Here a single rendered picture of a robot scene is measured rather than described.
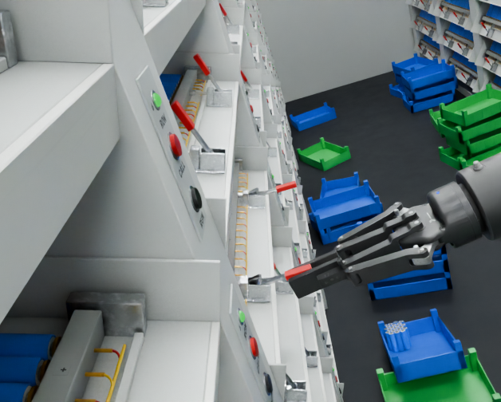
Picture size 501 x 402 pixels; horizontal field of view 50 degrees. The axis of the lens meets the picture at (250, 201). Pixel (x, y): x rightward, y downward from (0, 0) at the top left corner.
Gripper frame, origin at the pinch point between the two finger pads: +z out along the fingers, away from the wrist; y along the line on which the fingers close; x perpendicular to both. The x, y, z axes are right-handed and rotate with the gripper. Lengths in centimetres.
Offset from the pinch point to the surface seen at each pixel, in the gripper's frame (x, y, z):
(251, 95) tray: 2, 96, 8
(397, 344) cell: -90, 79, 3
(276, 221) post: -12.1, 42.6, 9.7
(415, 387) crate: -95, 65, 3
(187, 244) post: 24.3, -27.4, 1.5
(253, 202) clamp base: 1.7, 25.6, 8.1
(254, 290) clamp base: 2.1, -1.0, 7.9
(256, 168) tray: 0.7, 42.3, 7.8
